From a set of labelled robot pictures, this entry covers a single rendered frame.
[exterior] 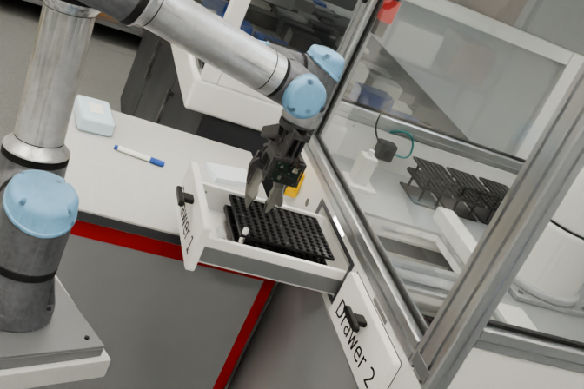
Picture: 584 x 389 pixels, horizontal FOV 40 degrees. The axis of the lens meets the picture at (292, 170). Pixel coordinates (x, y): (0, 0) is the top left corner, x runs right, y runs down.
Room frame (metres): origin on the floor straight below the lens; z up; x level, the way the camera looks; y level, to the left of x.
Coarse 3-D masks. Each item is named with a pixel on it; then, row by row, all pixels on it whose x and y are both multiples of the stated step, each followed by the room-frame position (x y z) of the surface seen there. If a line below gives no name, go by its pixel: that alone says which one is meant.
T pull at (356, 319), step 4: (344, 308) 1.40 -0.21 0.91; (348, 308) 1.39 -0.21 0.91; (344, 312) 1.39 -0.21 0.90; (348, 312) 1.38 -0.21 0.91; (352, 312) 1.38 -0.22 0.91; (348, 316) 1.37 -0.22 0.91; (352, 316) 1.37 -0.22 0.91; (356, 316) 1.38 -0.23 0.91; (360, 316) 1.38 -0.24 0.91; (348, 320) 1.36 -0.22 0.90; (352, 320) 1.36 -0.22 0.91; (356, 320) 1.36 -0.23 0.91; (360, 320) 1.37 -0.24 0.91; (364, 320) 1.38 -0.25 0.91; (352, 324) 1.35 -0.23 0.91; (356, 324) 1.35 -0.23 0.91; (360, 324) 1.37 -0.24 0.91; (364, 324) 1.37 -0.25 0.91; (352, 328) 1.34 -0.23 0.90; (356, 328) 1.34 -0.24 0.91; (356, 332) 1.34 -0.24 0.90
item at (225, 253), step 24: (216, 192) 1.69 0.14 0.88; (240, 192) 1.72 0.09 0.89; (216, 216) 1.67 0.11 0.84; (312, 216) 1.78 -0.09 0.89; (216, 240) 1.46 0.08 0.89; (336, 240) 1.70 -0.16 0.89; (216, 264) 1.46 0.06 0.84; (240, 264) 1.48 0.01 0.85; (264, 264) 1.50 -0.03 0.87; (288, 264) 1.52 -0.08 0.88; (312, 264) 1.54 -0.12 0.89; (336, 264) 1.65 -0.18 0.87; (312, 288) 1.55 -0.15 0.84; (336, 288) 1.56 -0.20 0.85
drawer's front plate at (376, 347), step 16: (352, 272) 1.51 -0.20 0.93; (352, 288) 1.48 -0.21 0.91; (336, 304) 1.50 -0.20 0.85; (352, 304) 1.45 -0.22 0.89; (368, 304) 1.41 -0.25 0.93; (336, 320) 1.47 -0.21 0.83; (368, 320) 1.37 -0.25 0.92; (352, 336) 1.40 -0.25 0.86; (368, 336) 1.35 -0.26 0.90; (384, 336) 1.32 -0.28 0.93; (352, 352) 1.37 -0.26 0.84; (368, 352) 1.33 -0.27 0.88; (384, 352) 1.29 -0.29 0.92; (352, 368) 1.35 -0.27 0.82; (368, 368) 1.30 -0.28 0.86; (384, 368) 1.26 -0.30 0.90; (368, 384) 1.28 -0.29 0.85; (384, 384) 1.25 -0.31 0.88
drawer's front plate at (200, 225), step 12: (192, 168) 1.65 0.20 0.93; (192, 180) 1.62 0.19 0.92; (192, 192) 1.58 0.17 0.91; (192, 204) 1.55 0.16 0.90; (204, 204) 1.51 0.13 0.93; (180, 216) 1.60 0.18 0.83; (192, 216) 1.52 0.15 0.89; (204, 216) 1.46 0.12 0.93; (180, 228) 1.56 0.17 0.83; (192, 228) 1.48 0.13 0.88; (204, 228) 1.42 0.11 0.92; (192, 240) 1.46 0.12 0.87; (204, 240) 1.43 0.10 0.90; (192, 252) 1.43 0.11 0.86; (192, 264) 1.43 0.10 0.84
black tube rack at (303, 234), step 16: (224, 208) 1.66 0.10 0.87; (256, 208) 1.67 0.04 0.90; (272, 208) 1.70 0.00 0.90; (256, 224) 1.59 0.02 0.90; (272, 224) 1.62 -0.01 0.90; (288, 224) 1.66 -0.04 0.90; (304, 224) 1.70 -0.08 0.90; (256, 240) 1.53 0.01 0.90; (272, 240) 1.55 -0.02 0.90; (288, 240) 1.58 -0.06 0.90; (304, 240) 1.62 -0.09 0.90; (320, 240) 1.65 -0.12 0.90; (304, 256) 1.60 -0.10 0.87; (320, 256) 1.58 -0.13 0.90
